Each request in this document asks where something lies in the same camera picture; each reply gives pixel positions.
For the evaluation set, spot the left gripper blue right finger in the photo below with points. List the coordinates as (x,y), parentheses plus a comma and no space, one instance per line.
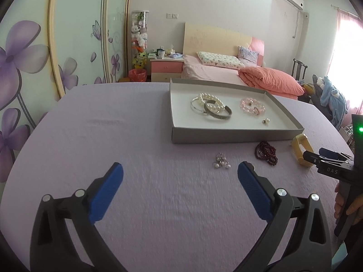
(259,190)

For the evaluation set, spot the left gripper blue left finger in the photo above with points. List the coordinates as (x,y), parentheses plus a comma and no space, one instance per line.
(102,190)

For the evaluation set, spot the cream yellow wristwatch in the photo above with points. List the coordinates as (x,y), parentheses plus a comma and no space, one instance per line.
(299,145)

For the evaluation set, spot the pearl earrings cluster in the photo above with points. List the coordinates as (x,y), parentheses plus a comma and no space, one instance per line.
(221,162)

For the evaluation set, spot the engraved silver cuff bangle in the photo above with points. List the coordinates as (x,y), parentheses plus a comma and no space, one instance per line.
(223,113)

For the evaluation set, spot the person's right hand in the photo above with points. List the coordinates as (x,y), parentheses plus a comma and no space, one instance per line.
(356,206)

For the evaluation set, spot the blue plush garment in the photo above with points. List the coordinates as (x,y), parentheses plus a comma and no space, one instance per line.
(333,99)

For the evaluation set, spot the lilac bedspread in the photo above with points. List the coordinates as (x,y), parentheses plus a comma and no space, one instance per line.
(174,211)

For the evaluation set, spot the pink curtain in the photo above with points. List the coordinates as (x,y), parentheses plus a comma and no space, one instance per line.
(345,67)

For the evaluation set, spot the thin silver bangle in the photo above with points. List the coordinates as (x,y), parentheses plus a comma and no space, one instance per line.
(197,105)

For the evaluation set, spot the grey white cardboard tray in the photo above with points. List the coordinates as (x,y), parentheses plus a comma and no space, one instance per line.
(249,105)

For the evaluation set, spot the dark wooden chair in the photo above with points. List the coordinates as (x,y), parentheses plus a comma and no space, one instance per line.
(298,70)

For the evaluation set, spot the folded coral duvet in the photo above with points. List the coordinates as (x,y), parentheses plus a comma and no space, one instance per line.
(273,81)

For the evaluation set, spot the red bag waste bin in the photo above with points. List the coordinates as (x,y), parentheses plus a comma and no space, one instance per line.
(137,75)

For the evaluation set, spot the small lilac pillow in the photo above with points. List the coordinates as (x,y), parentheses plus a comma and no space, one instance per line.
(248,55)

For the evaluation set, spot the yellow plush toy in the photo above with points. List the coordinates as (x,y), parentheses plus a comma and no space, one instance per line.
(139,60)

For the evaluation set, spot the pink white nightstand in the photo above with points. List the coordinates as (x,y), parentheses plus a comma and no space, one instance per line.
(163,70)

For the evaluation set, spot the floral white pillow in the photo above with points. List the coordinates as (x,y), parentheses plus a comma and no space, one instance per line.
(219,60)

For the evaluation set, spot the white mug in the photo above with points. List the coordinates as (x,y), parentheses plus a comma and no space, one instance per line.
(161,54)

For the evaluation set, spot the clear tube of plush toys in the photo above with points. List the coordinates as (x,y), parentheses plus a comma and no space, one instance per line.
(139,31)

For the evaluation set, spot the cream pink headboard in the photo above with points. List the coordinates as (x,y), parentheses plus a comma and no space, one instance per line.
(211,39)

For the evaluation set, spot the floral sliding wardrobe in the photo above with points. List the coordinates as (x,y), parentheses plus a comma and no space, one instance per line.
(49,47)

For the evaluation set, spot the white wall socket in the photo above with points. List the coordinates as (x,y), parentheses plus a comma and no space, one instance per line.
(171,16)

